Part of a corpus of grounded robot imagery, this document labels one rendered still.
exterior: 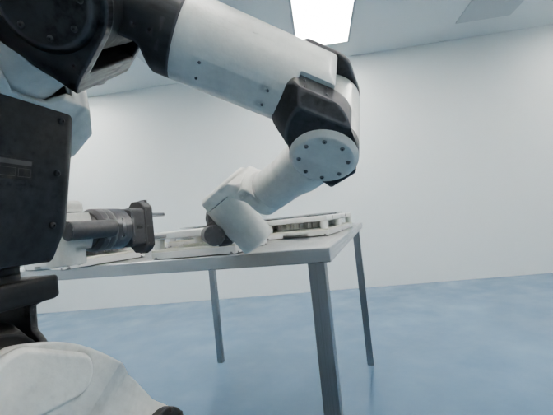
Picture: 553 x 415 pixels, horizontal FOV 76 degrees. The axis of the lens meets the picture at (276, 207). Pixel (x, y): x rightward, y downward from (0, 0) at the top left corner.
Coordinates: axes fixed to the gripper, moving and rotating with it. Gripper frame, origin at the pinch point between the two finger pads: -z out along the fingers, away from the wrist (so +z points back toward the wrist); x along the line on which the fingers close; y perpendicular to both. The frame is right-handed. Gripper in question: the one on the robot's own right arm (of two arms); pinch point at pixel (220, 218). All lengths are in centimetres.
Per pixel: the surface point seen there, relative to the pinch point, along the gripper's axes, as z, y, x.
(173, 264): -11.0, -12.1, 10.4
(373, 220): -304, 220, 15
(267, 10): -223, 87, -193
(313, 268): 6.2, 19.6, 13.9
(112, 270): -21.1, -28.4, 10.8
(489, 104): -247, 359, -110
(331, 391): 6.9, 20.6, 42.3
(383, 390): -84, 85, 97
